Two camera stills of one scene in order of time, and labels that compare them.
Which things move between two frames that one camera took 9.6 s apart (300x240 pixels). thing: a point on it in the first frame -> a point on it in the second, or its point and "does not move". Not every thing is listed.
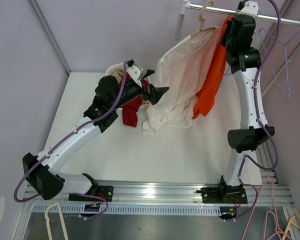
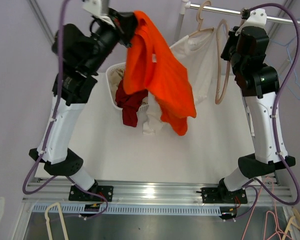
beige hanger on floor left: (63, 221) does not move
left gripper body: (138, 89) -> (123, 35)
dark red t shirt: (129, 111) does not move
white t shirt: (185, 69) does not move
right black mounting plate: (227, 195) does not move
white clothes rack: (186, 5) does not move
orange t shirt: (204, 100) -> (152, 66)
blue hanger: (278, 41) -> (292, 60)
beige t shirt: (119, 73) does not move
